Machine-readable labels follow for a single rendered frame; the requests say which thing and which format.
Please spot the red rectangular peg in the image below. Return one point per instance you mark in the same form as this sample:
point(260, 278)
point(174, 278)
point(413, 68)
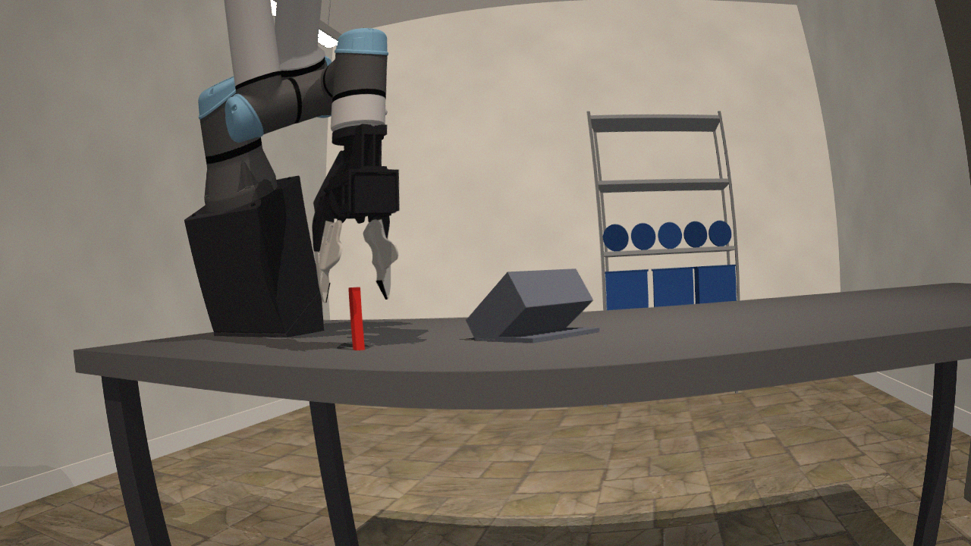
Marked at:
point(356, 319)

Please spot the dark grey sloped panel with square hole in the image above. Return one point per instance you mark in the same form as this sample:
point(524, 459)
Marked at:
point(532, 307)

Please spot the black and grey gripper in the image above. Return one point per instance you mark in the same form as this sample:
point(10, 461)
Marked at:
point(369, 191)

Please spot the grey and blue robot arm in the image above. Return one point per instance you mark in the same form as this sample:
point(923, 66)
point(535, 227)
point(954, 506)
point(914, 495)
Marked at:
point(265, 100)

